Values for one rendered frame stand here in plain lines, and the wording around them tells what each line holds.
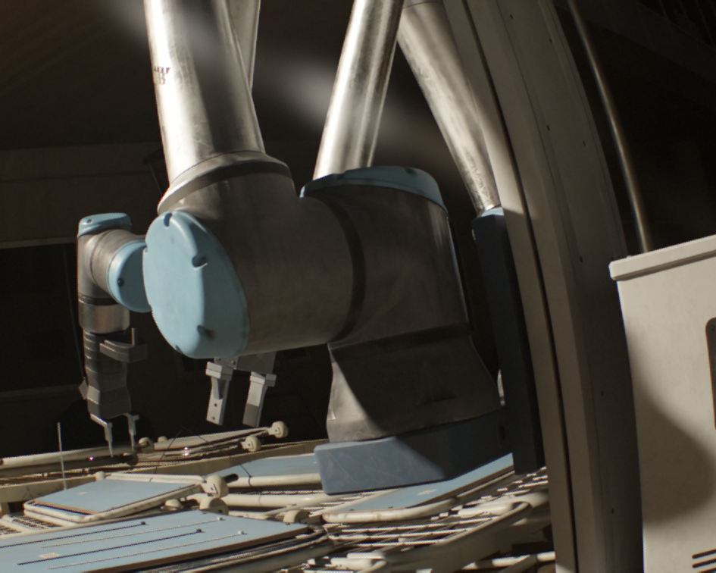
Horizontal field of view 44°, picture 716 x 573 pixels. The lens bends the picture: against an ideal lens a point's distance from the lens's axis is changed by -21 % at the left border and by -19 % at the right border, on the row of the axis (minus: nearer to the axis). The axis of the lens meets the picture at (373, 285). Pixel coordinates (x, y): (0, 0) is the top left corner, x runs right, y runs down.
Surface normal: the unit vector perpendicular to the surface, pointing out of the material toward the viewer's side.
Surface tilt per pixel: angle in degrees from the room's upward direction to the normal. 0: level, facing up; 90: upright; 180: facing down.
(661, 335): 90
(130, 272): 114
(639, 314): 90
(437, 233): 90
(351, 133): 94
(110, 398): 110
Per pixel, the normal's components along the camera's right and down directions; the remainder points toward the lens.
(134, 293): 0.53, 0.25
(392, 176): 0.29, -0.22
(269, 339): 0.47, 0.73
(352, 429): -0.67, 0.07
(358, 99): 0.07, -0.04
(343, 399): -0.79, -0.24
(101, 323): 0.13, 0.26
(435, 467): -0.50, 0.02
